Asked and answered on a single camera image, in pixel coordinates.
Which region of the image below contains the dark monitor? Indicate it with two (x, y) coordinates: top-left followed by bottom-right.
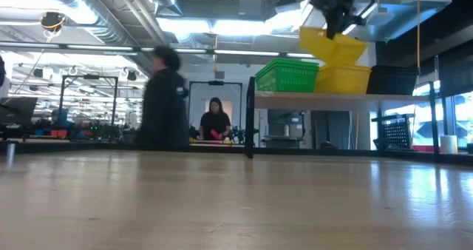
(0, 96), (38, 127)

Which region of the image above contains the grey ceiling box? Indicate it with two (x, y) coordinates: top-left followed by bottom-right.
(238, 0), (268, 18)

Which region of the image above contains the black round ceiling device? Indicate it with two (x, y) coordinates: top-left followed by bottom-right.
(39, 11), (67, 33)

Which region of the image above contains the black perforated crate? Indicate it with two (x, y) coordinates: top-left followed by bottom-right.
(371, 113), (415, 151)

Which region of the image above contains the grey cabinet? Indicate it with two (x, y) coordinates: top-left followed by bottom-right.
(264, 109), (306, 149)

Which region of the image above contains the white paper roll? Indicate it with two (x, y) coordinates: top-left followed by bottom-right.
(439, 134), (459, 155)

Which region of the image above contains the black plastic basket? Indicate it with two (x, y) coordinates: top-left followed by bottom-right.
(366, 66), (421, 95)

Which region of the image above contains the person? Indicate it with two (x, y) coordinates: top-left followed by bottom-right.
(197, 96), (233, 142)
(133, 44), (191, 150)

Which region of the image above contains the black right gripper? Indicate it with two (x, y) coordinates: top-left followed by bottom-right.
(310, 0), (367, 40)

